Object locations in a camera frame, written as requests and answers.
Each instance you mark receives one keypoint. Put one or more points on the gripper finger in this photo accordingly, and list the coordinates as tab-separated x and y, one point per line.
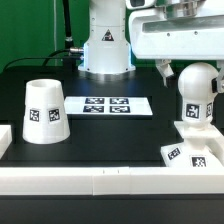
218	77

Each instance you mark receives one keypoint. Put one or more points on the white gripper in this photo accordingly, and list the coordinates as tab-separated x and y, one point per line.
177	30

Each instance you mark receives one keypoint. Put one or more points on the white lamp bulb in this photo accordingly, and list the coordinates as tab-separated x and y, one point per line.
195	87

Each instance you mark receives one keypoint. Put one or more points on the white lamp base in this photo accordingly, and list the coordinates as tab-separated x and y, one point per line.
193	151

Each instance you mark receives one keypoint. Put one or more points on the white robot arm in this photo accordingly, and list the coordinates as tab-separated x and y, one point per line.
108	49

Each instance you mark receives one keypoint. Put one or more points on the white lamp shade cone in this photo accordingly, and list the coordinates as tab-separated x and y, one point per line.
45	120

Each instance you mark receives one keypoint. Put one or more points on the white marker plate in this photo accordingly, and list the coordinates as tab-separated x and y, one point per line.
134	106

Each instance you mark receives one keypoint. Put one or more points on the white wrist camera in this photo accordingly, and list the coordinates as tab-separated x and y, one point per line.
139	4

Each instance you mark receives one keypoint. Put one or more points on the white front fence wall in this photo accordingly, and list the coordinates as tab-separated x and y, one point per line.
110	181

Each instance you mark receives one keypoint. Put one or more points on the white left fence wall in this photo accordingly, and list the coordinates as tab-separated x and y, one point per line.
5	138

